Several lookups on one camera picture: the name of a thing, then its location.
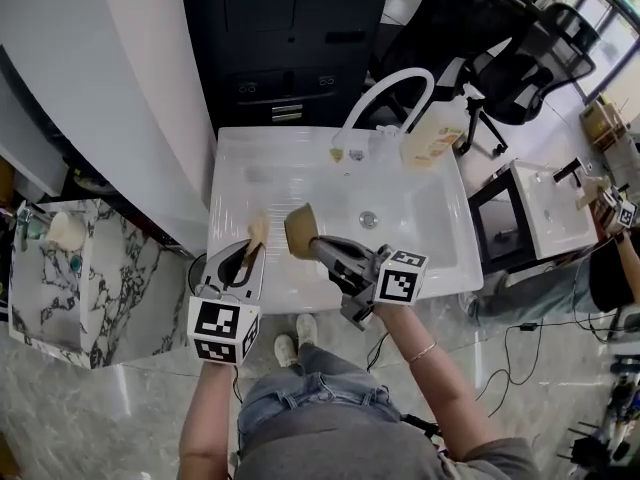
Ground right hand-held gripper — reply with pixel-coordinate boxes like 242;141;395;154
309;235;430;332

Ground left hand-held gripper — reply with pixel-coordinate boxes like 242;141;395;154
187;239;268;367

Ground yellow sponge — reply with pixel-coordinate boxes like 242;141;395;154
248;210;271;269

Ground brown bowl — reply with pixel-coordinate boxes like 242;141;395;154
283;202;322;260

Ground person's left forearm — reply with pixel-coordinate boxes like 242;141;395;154
178;362;239;480

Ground person's right forearm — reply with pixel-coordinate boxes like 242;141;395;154
372;302;494;462

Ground black waste bin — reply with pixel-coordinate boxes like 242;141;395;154
187;252;211;289

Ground person's right white shoe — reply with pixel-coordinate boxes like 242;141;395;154
295;312;320;347

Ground person's white shoe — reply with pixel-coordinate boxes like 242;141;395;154
295;312;320;347
273;333;296;368

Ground large white ceramic sink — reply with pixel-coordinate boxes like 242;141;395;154
206;126;485;315

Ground person's left white shoe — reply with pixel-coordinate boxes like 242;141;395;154
273;333;296;368

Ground marble pattern sink cabinet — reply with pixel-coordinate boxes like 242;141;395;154
7;197;189;369

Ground orange label soap pump bottle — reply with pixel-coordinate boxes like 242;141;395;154
399;83;486;170

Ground person's blue jeans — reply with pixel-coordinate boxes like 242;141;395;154
237;340;404;459

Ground beige cup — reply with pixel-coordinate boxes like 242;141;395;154
44;211;86;249

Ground white gooseneck faucet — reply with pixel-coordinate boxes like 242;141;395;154
332;67;436;162

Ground person's grey shirt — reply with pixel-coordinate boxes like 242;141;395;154
234;415;541;480

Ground small white sink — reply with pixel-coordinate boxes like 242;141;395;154
509;159;600;262

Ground tall black machine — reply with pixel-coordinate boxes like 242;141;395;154
178;0;391;134

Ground black faucet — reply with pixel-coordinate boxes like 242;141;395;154
552;156;589;184

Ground black mesh office chair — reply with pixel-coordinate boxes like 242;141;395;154
469;2;599;154

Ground beige scrubbing stick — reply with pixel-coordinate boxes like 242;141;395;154
574;175;609;209

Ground black high-back office chair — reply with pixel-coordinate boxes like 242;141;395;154
384;0;531;119

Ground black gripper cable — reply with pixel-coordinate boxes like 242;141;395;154
230;365;246;404
367;330;391;374

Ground thin metal bracelet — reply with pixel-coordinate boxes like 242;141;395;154
407;340;439;364

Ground black sink frame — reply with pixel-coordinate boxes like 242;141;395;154
467;170;541;277

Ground black power cable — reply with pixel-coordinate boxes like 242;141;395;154
474;317;616;417

